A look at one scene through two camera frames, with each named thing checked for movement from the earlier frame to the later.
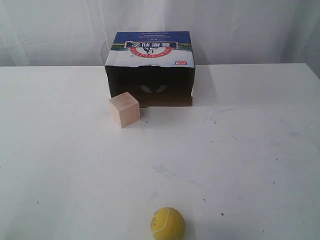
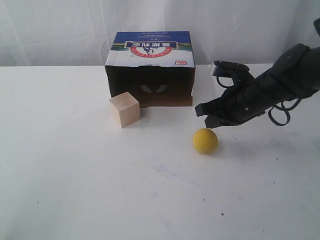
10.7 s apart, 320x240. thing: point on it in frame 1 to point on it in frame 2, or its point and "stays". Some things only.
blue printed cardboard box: [156, 68] stays
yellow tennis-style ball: [168, 223] to [205, 141]
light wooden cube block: [126, 109] stays
